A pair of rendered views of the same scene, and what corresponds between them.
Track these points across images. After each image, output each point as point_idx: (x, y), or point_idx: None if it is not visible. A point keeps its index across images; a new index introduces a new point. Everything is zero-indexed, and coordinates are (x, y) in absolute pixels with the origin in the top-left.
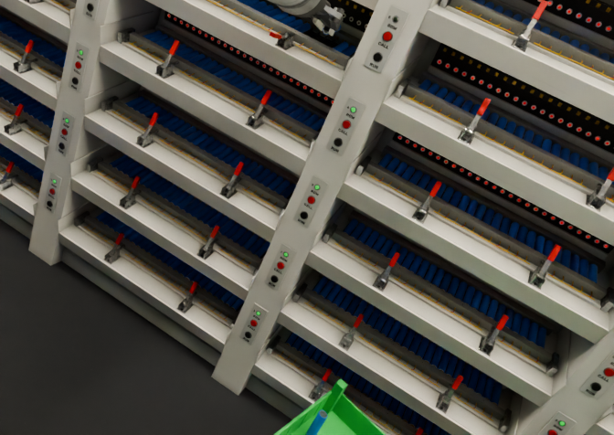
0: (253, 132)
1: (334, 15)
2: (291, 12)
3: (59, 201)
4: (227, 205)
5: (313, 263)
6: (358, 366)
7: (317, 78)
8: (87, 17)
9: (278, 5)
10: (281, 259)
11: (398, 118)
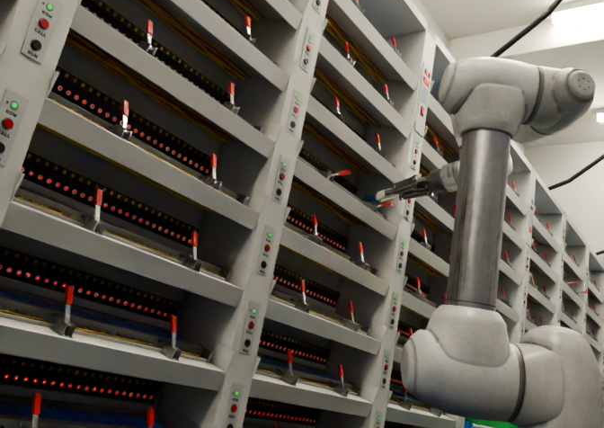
0: (368, 273)
1: (431, 191)
2: (454, 191)
3: (239, 417)
4: (359, 336)
5: (395, 355)
6: (415, 416)
7: (388, 228)
8: (274, 201)
9: (456, 188)
10: (386, 362)
11: (413, 245)
